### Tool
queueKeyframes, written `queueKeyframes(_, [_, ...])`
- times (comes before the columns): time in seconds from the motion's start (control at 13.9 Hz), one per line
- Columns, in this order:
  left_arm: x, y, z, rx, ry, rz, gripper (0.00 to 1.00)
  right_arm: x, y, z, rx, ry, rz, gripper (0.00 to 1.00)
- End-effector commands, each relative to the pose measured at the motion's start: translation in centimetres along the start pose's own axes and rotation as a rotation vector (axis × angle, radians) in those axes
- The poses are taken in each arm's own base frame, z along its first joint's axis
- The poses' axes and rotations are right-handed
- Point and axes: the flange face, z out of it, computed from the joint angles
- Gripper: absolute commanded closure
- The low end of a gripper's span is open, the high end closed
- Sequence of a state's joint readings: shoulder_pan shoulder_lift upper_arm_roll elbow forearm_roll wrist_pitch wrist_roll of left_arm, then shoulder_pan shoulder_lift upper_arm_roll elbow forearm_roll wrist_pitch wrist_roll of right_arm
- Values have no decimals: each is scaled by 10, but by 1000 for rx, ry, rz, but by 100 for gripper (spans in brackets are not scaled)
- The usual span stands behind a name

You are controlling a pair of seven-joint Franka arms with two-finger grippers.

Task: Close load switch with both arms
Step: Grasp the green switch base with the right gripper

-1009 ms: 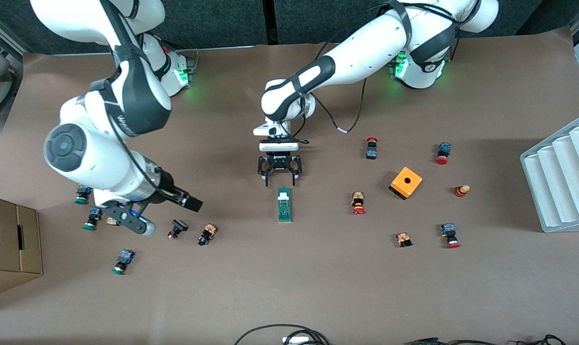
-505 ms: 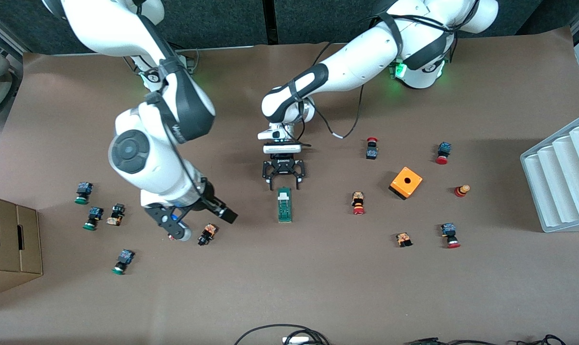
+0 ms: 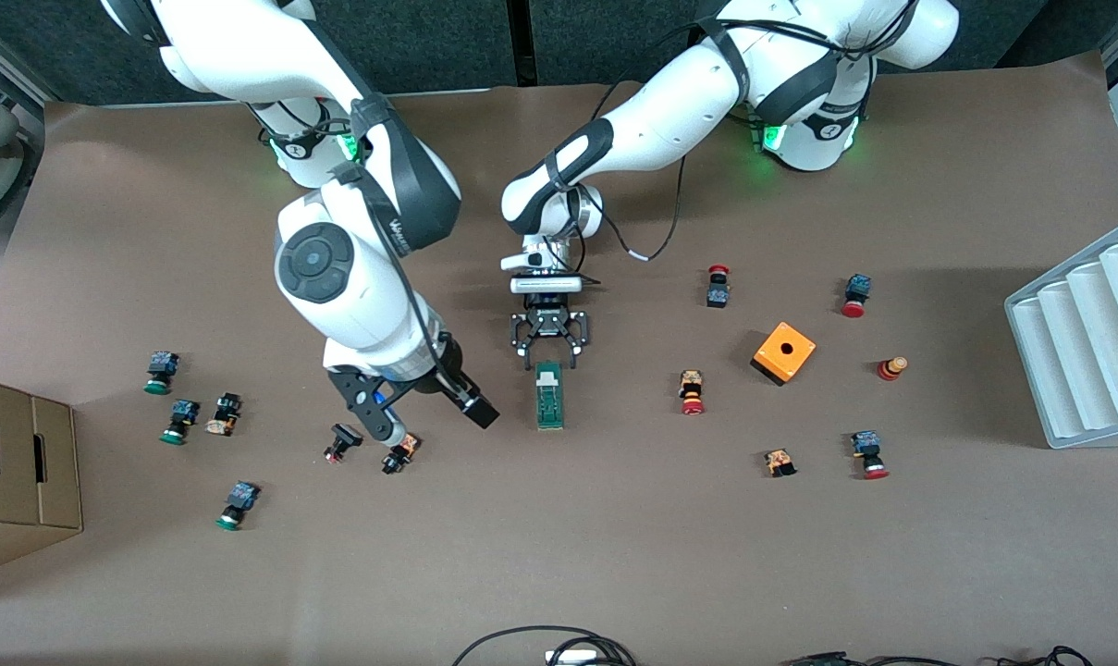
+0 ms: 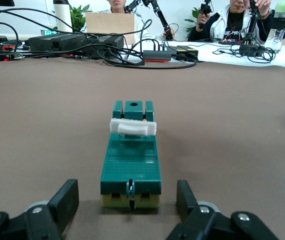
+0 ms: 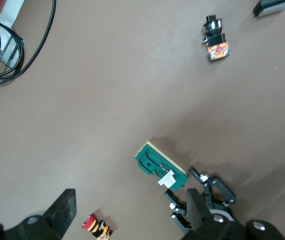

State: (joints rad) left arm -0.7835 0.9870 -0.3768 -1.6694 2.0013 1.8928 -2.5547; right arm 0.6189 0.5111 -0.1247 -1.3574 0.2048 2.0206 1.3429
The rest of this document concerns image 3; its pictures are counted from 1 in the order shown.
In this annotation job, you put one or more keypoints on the red mushroom button blue block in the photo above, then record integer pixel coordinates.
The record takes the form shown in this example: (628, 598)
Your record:
(718, 296)
(856, 291)
(867, 451)

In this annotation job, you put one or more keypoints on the black selector switch orange block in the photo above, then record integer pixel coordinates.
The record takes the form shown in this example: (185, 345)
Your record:
(401, 455)
(223, 414)

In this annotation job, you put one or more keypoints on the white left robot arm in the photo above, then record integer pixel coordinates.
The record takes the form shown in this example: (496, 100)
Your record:
(669, 102)

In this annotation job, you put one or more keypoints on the orange black contact block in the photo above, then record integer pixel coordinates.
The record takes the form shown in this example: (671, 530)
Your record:
(780, 462)

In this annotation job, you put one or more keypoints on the red orange button head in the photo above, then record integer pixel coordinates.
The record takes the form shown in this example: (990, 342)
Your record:
(891, 368)

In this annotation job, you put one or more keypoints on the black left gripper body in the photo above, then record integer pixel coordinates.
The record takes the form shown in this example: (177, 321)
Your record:
(548, 322)

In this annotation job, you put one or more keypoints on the white power plug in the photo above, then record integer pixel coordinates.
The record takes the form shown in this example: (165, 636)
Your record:
(572, 657)

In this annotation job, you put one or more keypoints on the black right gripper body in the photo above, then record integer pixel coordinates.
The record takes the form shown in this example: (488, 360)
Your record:
(448, 374)

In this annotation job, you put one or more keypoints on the black flat indicator red terminals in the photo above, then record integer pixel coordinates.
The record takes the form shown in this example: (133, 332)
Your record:
(343, 439)

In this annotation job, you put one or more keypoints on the orange button enclosure box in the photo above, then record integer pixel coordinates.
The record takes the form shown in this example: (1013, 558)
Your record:
(782, 351)

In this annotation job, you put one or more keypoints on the brown table cover paper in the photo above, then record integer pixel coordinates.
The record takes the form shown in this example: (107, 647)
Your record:
(558, 555)

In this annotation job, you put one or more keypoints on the brown cardboard box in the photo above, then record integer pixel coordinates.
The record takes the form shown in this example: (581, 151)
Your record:
(18, 472)

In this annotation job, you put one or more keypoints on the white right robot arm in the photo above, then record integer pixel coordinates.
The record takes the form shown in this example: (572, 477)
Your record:
(337, 277)

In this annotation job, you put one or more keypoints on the grey ribbed tray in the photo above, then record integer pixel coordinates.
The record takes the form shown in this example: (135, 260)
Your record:
(1086, 342)

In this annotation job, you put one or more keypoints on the red emergency button orange block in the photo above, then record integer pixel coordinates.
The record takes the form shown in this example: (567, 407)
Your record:
(692, 390)

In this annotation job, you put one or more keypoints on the green mushroom button blue block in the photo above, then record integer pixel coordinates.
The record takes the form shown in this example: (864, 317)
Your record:
(239, 503)
(161, 370)
(180, 421)

